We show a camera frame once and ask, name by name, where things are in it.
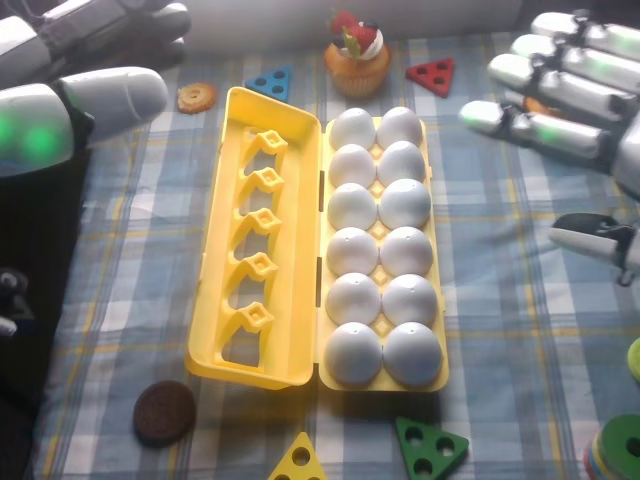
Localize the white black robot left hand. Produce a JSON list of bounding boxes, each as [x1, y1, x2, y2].
[[0, 0, 192, 271]]

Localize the rainbow ring stacking toy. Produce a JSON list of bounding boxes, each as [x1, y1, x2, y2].
[[582, 413, 640, 480]]

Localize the yellow egg carton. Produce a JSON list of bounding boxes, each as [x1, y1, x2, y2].
[[184, 86, 450, 394]]

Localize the blue plaid tablecloth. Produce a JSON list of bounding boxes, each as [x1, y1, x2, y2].
[[29, 29, 640, 480]]

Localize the red triangle block with holes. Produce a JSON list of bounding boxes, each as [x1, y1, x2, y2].
[[405, 57, 456, 99]]

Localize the green triangle block with holes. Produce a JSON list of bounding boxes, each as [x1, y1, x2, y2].
[[394, 416, 471, 480]]

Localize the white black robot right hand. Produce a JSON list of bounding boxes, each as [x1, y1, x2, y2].
[[458, 9, 640, 287]]

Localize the blue triangle block with holes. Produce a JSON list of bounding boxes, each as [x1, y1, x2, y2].
[[244, 63, 294, 104]]

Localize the round chocolate toy cookie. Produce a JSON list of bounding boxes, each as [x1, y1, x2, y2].
[[132, 380, 197, 446]]

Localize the round tan toy biscuit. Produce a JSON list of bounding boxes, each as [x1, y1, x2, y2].
[[177, 82, 219, 116]]

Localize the yellow triangle block with holes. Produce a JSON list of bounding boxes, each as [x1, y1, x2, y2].
[[267, 432, 329, 480]]

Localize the toy cupcake with strawberries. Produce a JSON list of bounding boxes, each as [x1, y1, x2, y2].
[[323, 9, 392, 99]]

